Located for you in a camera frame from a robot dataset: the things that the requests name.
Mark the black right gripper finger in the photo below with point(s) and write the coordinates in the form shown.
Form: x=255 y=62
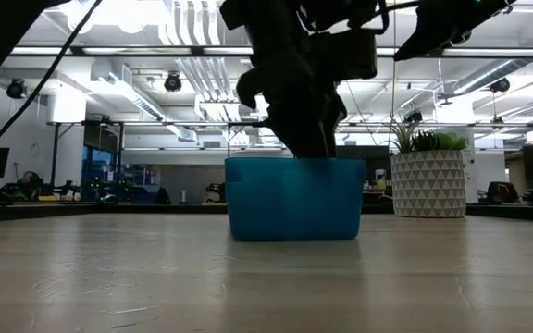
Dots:
x=299 y=129
x=338 y=115

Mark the teal plastic basket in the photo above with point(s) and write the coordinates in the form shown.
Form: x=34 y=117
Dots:
x=294 y=203

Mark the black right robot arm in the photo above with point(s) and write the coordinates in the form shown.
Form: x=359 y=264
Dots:
x=447 y=23

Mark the white wipes canister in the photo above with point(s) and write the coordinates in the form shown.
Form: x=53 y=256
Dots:
x=380 y=178

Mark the black ceiling spotlight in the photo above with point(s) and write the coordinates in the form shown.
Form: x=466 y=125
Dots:
x=500 y=85
x=16 y=89
x=414 y=116
x=172 y=83

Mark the triangle-patterned pot with plant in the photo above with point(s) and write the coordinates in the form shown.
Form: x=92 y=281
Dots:
x=428 y=185

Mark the black overhead light bar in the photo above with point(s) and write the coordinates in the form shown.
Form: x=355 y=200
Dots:
x=437 y=52

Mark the black backpack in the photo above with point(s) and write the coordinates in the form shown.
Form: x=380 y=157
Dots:
x=502 y=193

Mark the black aluminium table frame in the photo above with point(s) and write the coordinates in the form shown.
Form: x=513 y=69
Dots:
x=502 y=212

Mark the black background stand frame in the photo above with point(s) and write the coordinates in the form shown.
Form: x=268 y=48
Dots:
x=54 y=162

